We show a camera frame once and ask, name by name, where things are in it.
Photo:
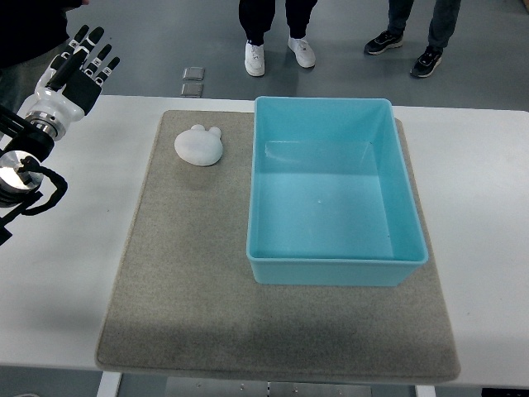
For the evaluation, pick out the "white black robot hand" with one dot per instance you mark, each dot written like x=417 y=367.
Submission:
x=72 y=83

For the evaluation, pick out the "white plush toy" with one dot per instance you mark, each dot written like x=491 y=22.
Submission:
x=199 y=146

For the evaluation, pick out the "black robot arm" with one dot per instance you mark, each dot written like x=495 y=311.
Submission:
x=27 y=187

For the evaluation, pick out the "blue plastic box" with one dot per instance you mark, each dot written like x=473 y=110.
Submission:
x=331 y=199

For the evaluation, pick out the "person in dark clothing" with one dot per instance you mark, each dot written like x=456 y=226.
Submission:
x=33 y=33

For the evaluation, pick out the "lower floor outlet plate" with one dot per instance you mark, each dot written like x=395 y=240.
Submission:
x=191 y=90

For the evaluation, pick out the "floor outlet plate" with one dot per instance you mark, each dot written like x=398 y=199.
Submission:
x=191 y=90
x=193 y=73

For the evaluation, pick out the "upper floor outlet plate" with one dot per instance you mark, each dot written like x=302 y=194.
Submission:
x=193 y=73

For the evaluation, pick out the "left white sneaker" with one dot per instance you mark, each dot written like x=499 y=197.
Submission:
x=254 y=59

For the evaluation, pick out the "white sneaker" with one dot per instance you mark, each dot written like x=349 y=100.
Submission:
x=254 y=59
x=303 y=52

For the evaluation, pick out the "person in black trousers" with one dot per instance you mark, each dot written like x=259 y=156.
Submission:
x=256 y=18

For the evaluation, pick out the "right white sneaker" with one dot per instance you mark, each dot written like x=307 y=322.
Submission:
x=303 y=52

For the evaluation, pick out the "grey felt mat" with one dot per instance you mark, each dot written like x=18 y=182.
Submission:
x=185 y=301

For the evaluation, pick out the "left black sneaker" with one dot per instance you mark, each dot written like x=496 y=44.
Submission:
x=384 y=41

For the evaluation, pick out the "black sneaker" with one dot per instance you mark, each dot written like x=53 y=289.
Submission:
x=426 y=63
x=384 y=41

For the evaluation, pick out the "right black sneaker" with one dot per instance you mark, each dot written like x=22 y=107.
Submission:
x=426 y=63

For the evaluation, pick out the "person in grey trousers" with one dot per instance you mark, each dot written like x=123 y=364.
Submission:
x=440 y=18

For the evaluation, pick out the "metal table frame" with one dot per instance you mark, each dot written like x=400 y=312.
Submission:
x=111 y=385

